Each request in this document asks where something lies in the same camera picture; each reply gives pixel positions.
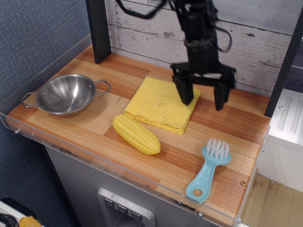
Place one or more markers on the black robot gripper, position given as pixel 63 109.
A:
pixel 204 68

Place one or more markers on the yellow cloth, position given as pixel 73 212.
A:
pixel 157 103

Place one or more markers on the yellow plastic corn cob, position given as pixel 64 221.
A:
pixel 136 134

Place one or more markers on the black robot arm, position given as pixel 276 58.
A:
pixel 198 21

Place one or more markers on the light blue dish brush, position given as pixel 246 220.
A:
pixel 216 153

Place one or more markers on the white toy sink counter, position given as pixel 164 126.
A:
pixel 281 156

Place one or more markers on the grey toy fridge cabinet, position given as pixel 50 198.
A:
pixel 81 181

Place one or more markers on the silver dispenser button panel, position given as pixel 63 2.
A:
pixel 121 212

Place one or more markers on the clear acrylic table guard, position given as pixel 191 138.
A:
pixel 90 135

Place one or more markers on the black and yellow bag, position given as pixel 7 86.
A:
pixel 14 214

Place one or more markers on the right dark vertical post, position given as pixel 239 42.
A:
pixel 286 66

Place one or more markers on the dark vertical post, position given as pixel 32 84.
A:
pixel 97 16
pixel 286 66

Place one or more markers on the left dark vertical post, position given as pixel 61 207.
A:
pixel 97 16

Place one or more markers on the stainless steel two-handled bowl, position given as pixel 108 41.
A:
pixel 66 95

